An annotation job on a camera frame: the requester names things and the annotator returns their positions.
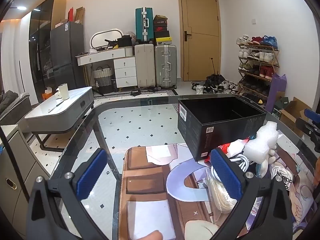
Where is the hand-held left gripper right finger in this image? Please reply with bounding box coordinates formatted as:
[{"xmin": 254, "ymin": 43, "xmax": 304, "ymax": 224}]
[{"xmin": 210, "ymin": 147, "xmax": 293, "ymax": 240}]

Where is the oval white mirror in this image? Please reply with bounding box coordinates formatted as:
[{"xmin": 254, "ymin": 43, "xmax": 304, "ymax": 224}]
[{"xmin": 90, "ymin": 29, "xmax": 124, "ymax": 49}]

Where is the clear bag of cream pads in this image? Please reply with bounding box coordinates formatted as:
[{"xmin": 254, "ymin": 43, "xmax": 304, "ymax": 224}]
[{"xmin": 207, "ymin": 170, "xmax": 238, "ymax": 213}]

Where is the person's left hand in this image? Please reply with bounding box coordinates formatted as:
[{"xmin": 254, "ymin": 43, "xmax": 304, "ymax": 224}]
[{"xmin": 139, "ymin": 230, "xmax": 163, "ymax": 240}]

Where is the wicker laundry basket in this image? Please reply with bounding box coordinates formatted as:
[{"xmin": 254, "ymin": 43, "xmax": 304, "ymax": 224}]
[{"xmin": 93, "ymin": 66, "xmax": 113, "ymax": 94}]

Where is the black thin stand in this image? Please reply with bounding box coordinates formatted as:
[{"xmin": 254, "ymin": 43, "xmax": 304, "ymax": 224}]
[{"xmin": 209, "ymin": 57, "xmax": 218, "ymax": 77}]

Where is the dark glass wardrobe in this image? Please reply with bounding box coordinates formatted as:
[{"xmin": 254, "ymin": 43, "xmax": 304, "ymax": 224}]
[{"xmin": 28, "ymin": 0, "xmax": 67, "ymax": 105}]

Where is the red and white packet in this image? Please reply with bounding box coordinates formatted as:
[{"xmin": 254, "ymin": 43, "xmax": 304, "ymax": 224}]
[{"xmin": 205, "ymin": 140, "xmax": 250, "ymax": 163}]

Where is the dark green box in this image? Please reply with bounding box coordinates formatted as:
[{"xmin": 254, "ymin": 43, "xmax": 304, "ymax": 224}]
[{"xmin": 271, "ymin": 97, "xmax": 290, "ymax": 118}]

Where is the pile of shoes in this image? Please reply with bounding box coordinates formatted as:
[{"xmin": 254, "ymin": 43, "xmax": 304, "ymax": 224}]
[{"xmin": 191, "ymin": 74, "xmax": 242, "ymax": 95}]

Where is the teal suitcase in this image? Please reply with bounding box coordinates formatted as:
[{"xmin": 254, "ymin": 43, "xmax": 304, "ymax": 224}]
[{"xmin": 135, "ymin": 7, "xmax": 154, "ymax": 43}]

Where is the printed cartoon desk mat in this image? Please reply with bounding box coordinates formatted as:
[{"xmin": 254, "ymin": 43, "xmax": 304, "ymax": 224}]
[{"xmin": 117, "ymin": 134, "xmax": 316, "ymax": 240}]

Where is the white paper roll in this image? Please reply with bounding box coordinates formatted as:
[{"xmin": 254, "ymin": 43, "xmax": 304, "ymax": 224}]
[{"xmin": 58, "ymin": 83, "xmax": 70, "ymax": 101}]

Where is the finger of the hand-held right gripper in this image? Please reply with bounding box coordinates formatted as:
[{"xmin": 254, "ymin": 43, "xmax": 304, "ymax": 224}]
[
  {"xmin": 304, "ymin": 109, "xmax": 320, "ymax": 121},
  {"xmin": 295, "ymin": 118, "xmax": 320, "ymax": 153}
]

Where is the tan wooden door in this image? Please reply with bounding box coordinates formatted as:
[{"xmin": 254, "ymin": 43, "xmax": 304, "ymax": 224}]
[{"xmin": 177, "ymin": 0, "xmax": 222, "ymax": 82}]

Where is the grey refrigerator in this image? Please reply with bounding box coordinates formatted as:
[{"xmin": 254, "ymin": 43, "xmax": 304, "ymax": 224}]
[{"xmin": 50, "ymin": 21, "xmax": 85, "ymax": 90}]

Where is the flat cardboard box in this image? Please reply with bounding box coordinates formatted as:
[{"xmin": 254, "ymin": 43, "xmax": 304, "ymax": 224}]
[{"xmin": 75, "ymin": 6, "xmax": 86, "ymax": 25}]

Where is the beige suitcase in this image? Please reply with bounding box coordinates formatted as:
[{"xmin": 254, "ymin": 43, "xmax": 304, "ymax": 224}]
[{"xmin": 134, "ymin": 44, "xmax": 156, "ymax": 89}]

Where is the white bag with black print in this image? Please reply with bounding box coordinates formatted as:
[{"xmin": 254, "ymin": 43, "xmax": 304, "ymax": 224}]
[{"xmin": 271, "ymin": 162, "xmax": 293, "ymax": 193}]

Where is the silver suitcase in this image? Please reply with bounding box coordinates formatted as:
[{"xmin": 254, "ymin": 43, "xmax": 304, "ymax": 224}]
[{"xmin": 154, "ymin": 44, "xmax": 178, "ymax": 89}]

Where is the purple rolled mat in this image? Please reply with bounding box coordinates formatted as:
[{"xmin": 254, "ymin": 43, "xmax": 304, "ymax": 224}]
[{"xmin": 265, "ymin": 73, "xmax": 287, "ymax": 113}]

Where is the orange tissue box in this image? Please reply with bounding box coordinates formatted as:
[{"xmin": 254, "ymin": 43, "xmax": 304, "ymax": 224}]
[{"xmin": 42, "ymin": 87, "xmax": 54, "ymax": 103}]

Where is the wooden shoe rack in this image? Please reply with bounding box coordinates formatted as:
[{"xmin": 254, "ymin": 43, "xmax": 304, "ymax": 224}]
[{"xmin": 236, "ymin": 35, "xmax": 280, "ymax": 103}]

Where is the black cardboard box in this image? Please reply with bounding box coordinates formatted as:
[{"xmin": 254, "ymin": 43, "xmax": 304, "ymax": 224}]
[{"xmin": 177, "ymin": 96, "xmax": 267, "ymax": 162}]

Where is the brown cardboard box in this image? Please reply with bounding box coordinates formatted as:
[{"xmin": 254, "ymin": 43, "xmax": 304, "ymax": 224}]
[{"xmin": 279, "ymin": 97, "xmax": 312, "ymax": 131}]

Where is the grey sofa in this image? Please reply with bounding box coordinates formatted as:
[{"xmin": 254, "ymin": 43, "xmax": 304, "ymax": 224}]
[{"xmin": 0, "ymin": 90, "xmax": 32, "ymax": 126}]

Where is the stack of shoe boxes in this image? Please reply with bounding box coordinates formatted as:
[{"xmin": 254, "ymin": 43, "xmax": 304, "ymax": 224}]
[{"xmin": 153, "ymin": 15, "xmax": 171, "ymax": 46}]

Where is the white coffee table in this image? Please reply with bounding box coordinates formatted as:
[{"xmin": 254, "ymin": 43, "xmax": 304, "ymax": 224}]
[{"xmin": 25, "ymin": 87, "xmax": 95, "ymax": 153}]

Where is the white dressing desk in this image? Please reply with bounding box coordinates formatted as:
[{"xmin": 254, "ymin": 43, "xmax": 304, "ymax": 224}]
[{"xmin": 76, "ymin": 47, "xmax": 138, "ymax": 88}]

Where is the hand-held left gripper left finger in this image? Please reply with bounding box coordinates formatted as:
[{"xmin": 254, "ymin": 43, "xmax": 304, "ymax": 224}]
[{"xmin": 26, "ymin": 148, "xmax": 110, "ymax": 240}]

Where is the white foam wrap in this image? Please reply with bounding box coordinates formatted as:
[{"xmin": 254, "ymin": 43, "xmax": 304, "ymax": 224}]
[{"xmin": 243, "ymin": 121, "xmax": 279, "ymax": 165}]

